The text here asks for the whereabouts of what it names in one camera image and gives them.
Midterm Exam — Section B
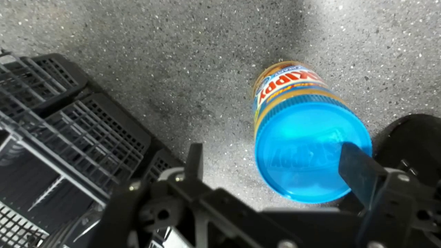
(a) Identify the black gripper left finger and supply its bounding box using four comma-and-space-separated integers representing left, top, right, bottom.
185, 142, 206, 185

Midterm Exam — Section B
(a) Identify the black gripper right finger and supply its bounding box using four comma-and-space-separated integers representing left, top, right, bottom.
338, 142, 391, 211

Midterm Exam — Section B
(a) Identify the blue plastic lid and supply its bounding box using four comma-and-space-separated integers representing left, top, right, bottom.
254, 96, 374, 205

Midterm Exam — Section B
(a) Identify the grey plastic cutlery caddy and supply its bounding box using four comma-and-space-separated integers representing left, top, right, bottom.
0, 48, 185, 248

